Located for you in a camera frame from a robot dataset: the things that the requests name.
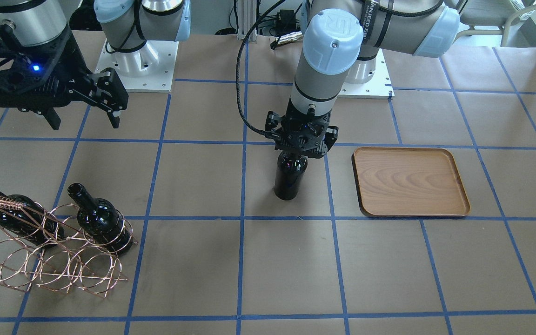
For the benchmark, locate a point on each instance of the aluminium frame post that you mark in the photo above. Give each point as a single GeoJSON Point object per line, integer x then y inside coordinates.
{"type": "Point", "coordinates": [246, 13]}

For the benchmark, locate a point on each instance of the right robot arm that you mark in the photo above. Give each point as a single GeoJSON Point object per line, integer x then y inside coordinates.
{"type": "Point", "coordinates": [31, 23]}

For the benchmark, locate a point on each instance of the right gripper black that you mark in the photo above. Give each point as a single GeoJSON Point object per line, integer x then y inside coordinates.
{"type": "Point", "coordinates": [73, 59]}

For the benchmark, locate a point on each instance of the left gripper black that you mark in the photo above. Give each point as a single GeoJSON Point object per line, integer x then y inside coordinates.
{"type": "Point", "coordinates": [271, 124]}

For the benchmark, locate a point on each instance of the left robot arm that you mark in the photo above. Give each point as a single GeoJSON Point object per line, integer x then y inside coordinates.
{"type": "Point", "coordinates": [343, 33]}

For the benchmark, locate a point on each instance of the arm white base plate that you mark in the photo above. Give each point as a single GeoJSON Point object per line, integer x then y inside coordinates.
{"type": "Point", "coordinates": [148, 70]}
{"type": "Point", "coordinates": [368, 79]}

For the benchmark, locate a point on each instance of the dark wine bottle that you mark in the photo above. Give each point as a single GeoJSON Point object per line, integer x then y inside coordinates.
{"type": "Point", "coordinates": [100, 220]}
{"type": "Point", "coordinates": [23, 222]}
{"type": "Point", "coordinates": [289, 174]}

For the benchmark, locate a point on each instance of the wooden tray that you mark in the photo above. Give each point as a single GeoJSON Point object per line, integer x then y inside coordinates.
{"type": "Point", "coordinates": [409, 182]}

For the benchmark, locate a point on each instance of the copper wire bottle basket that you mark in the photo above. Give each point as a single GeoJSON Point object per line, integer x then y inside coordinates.
{"type": "Point", "coordinates": [68, 258]}

